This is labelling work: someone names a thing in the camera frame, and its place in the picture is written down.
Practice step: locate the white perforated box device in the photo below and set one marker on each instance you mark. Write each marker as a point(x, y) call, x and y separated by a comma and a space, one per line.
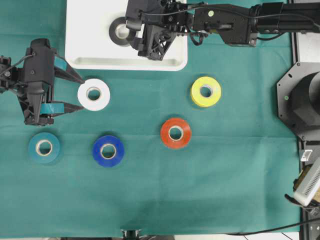
point(309, 185)

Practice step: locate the white tape roll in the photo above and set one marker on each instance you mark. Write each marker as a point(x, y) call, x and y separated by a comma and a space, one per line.
point(94, 94)

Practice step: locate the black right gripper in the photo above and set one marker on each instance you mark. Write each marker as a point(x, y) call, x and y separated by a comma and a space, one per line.
point(157, 23)

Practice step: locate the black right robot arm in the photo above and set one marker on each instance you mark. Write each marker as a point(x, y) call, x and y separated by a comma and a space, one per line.
point(240, 26)

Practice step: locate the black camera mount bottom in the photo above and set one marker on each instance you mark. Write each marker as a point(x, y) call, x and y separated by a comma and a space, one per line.
point(132, 234)

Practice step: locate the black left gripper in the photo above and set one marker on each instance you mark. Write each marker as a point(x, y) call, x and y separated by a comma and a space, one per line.
point(37, 77)

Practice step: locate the green table cloth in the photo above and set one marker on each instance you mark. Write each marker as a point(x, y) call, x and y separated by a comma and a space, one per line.
point(231, 177)

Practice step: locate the black tape roll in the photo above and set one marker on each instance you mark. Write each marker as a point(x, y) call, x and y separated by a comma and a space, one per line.
point(119, 33)

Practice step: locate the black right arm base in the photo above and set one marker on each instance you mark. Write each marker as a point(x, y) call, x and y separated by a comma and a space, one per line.
point(298, 100)

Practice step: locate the teal tape roll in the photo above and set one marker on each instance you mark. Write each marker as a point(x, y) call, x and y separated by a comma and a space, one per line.
point(44, 148)

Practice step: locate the red tape roll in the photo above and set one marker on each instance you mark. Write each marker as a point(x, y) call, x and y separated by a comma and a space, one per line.
point(175, 133)

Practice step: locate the aluminium frame rail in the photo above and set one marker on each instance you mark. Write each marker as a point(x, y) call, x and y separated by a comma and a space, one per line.
point(305, 47)

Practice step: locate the white plastic tray case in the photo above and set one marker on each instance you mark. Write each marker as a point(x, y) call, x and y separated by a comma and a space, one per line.
point(88, 44)

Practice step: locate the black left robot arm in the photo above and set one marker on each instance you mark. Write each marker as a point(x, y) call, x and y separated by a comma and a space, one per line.
point(9, 76)

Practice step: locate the blue tape roll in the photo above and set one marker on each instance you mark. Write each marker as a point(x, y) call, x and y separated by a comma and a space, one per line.
point(108, 151)

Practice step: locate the yellow tape roll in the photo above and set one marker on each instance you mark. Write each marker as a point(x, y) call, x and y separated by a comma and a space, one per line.
point(206, 91)

